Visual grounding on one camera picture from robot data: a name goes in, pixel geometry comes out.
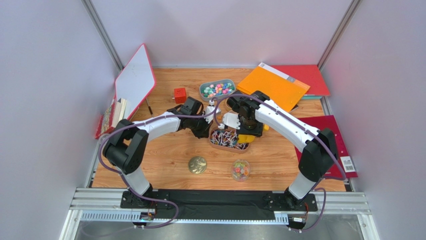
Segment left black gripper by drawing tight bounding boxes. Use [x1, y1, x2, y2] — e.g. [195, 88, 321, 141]
[189, 112, 214, 139]

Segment yellow plastic scoop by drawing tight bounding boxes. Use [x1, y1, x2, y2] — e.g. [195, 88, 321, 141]
[237, 134, 256, 144]

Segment grey tray of round candies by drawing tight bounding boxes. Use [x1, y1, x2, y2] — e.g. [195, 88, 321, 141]
[199, 79, 236, 102]

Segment gold round lid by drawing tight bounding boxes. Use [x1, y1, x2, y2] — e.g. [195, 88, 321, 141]
[188, 156, 207, 175]

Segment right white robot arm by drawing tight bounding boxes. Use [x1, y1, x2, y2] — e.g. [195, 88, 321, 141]
[223, 91, 338, 205]

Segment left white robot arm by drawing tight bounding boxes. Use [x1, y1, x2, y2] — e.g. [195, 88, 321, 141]
[100, 97, 221, 196]

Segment beige tray of popsicle candies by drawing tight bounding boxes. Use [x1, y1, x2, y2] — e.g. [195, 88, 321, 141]
[225, 97, 236, 111]

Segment red cube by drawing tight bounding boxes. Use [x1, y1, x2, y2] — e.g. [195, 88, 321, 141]
[173, 87, 187, 104]

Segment clear glass jar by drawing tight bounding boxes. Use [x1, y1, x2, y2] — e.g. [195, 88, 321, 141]
[231, 159, 251, 182]

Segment orange folder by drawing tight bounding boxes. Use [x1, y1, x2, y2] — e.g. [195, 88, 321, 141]
[236, 62, 310, 112]

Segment metal board stand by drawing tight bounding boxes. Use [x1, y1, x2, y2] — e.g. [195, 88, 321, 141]
[145, 98, 154, 117]

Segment teal book under folder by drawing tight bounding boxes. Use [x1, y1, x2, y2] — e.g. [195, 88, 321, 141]
[302, 95, 323, 100]

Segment dark red folder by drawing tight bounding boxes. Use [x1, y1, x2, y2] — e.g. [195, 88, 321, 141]
[299, 115, 358, 179]

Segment red folder at back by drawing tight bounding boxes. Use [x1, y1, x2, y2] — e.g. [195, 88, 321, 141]
[272, 64, 331, 97]

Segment stack of books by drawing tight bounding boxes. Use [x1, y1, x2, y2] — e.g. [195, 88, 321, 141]
[94, 98, 128, 139]

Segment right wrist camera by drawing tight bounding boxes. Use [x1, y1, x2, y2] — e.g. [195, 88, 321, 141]
[218, 112, 241, 130]

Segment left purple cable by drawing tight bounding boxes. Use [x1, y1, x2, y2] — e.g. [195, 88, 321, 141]
[98, 98, 222, 229]

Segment purple cable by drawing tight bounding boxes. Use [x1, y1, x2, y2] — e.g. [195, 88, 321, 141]
[98, 98, 222, 229]
[212, 93, 347, 233]

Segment white board with red frame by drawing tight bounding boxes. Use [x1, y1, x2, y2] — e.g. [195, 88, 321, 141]
[115, 43, 157, 120]

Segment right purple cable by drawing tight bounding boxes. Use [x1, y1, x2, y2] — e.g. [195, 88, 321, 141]
[212, 93, 347, 233]

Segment aluminium rail frame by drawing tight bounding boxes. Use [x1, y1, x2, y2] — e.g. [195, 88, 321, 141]
[60, 188, 380, 240]

